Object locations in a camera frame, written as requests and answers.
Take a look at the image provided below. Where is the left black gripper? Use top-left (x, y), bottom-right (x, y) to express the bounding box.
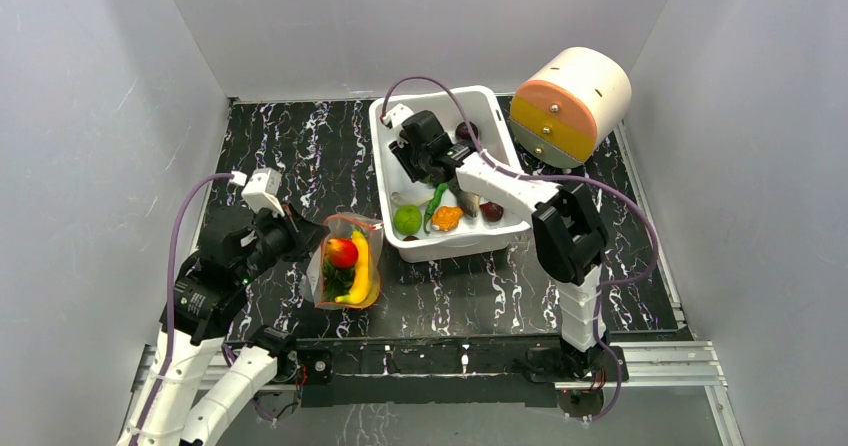
top-left (237, 199), bottom-right (331, 282)

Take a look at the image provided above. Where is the clear zip bag orange zipper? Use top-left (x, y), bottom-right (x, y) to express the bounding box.
top-left (299, 213), bottom-right (384, 310)

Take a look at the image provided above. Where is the yellow toy banana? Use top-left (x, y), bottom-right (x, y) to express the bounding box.
top-left (334, 230), bottom-right (372, 305)

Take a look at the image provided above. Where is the white plastic bin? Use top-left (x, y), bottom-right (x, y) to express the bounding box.
top-left (369, 86), bottom-right (531, 263)

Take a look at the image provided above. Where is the orange toy pineapple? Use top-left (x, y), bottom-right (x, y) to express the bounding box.
top-left (322, 260), bottom-right (355, 302)

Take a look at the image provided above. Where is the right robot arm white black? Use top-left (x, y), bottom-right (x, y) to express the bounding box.
top-left (380, 106), bottom-right (609, 382)

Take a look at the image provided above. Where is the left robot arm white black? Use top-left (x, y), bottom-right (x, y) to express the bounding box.
top-left (118, 204), bottom-right (329, 445)

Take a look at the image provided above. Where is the green toy bean pod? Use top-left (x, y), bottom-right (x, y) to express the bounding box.
top-left (422, 183), bottom-right (449, 234)

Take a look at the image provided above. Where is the dark brown toy plum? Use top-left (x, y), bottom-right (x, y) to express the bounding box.
top-left (454, 122), bottom-right (480, 143)

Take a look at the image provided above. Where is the white toy garlic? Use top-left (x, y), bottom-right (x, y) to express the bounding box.
top-left (390, 192), bottom-right (432, 207)

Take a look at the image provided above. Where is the green toy lime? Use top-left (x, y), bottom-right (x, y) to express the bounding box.
top-left (393, 204), bottom-right (423, 237)

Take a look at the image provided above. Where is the orange toy habanero pepper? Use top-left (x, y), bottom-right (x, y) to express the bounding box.
top-left (430, 206), bottom-right (464, 232)

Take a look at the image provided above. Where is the dark red toy fruit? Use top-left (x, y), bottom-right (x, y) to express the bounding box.
top-left (479, 202), bottom-right (505, 223)

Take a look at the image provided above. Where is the round pastel drawer cabinet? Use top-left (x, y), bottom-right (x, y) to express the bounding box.
top-left (509, 47), bottom-right (632, 169)

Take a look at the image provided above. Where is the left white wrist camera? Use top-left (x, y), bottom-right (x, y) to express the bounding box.
top-left (229, 167), bottom-right (285, 217)

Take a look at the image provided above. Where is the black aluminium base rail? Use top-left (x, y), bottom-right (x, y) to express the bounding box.
top-left (132, 333), bottom-right (727, 411)

